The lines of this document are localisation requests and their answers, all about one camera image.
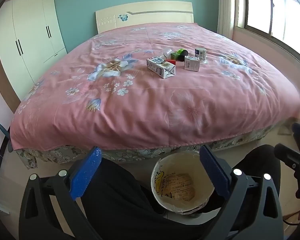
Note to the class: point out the white can with blue label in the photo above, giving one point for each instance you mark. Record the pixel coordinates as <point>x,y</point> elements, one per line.
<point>200,53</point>

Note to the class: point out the white round waste bin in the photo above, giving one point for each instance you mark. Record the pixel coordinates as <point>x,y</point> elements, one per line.
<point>180,205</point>

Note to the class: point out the small white bottle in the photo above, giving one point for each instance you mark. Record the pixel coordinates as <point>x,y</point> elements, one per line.
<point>166,53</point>

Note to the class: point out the cream curtain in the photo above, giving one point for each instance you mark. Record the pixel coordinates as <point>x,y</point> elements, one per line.
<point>227,7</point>

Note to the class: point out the large white milk carton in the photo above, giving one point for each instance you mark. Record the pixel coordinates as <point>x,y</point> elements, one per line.
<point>161,66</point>

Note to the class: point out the pink floral bed sheet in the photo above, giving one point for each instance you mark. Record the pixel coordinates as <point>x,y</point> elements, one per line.
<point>140,110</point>

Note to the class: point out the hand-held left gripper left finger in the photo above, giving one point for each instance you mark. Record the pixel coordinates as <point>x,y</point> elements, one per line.
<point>86,172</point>

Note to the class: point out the small green box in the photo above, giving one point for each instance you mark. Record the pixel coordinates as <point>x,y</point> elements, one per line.
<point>175,55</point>

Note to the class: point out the small white carton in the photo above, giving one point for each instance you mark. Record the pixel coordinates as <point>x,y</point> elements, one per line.
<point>192,63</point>

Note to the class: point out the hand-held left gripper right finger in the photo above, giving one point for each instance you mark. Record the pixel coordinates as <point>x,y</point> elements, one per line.
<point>215,172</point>

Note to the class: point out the black bottle with green label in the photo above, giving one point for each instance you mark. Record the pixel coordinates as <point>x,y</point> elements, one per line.
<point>183,53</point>

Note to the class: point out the white wardrobe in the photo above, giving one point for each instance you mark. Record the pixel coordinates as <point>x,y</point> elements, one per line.
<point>27,37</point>

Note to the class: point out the clear plastic bin liner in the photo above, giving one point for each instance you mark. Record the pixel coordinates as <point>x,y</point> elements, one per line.
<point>162,177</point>

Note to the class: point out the cream bed headboard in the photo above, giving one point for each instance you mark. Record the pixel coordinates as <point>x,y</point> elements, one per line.
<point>145,15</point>

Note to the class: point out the window with metal frame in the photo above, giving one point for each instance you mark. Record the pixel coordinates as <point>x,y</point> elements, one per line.
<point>277,7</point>

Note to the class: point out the grey floral bed skirt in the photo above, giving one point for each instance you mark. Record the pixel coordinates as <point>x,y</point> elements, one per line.
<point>130,155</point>

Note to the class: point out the person's left leg black trousers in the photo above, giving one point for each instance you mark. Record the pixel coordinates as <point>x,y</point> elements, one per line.
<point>122,192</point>

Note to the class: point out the small red box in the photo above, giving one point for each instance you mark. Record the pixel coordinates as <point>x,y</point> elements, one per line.
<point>171,62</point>

